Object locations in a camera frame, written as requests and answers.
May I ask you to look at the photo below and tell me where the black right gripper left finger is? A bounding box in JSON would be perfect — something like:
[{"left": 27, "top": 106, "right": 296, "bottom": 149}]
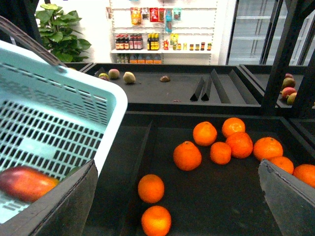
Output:
[{"left": 0, "top": 160, "right": 98, "bottom": 236}]

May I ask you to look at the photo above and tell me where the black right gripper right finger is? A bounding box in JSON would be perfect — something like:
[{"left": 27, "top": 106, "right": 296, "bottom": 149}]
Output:
[{"left": 258, "top": 159, "right": 315, "bottom": 236}]

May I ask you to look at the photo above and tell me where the red orange mango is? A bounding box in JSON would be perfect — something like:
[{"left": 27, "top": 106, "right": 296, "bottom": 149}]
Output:
[{"left": 0, "top": 166, "right": 60, "bottom": 203}]

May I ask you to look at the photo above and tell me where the light blue plastic basket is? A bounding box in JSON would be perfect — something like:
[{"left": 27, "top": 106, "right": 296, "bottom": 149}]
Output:
[{"left": 0, "top": 42, "right": 127, "bottom": 180}]

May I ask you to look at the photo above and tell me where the green avocado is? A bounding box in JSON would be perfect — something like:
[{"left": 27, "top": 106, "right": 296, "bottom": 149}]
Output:
[{"left": 64, "top": 167, "right": 81, "bottom": 180}]

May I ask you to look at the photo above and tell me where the orange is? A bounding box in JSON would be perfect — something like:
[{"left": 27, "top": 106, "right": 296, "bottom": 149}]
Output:
[
  {"left": 138, "top": 174, "right": 165, "bottom": 204},
  {"left": 141, "top": 206, "right": 171, "bottom": 236}
]

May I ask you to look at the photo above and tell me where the orange lower front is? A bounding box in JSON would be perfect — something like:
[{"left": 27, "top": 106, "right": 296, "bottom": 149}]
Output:
[{"left": 141, "top": 206, "right": 171, "bottom": 236}]

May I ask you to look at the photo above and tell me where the black triangular divider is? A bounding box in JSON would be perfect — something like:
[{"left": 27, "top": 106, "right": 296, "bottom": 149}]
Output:
[{"left": 190, "top": 77, "right": 212, "bottom": 102}]

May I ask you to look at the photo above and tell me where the green potted plant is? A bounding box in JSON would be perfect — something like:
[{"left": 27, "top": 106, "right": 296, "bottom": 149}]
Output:
[{"left": 35, "top": 3, "right": 91, "bottom": 62}]

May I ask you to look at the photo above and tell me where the white shelf with bottles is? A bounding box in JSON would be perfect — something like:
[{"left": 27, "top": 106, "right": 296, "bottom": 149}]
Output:
[{"left": 106, "top": 0, "right": 219, "bottom": 65}]

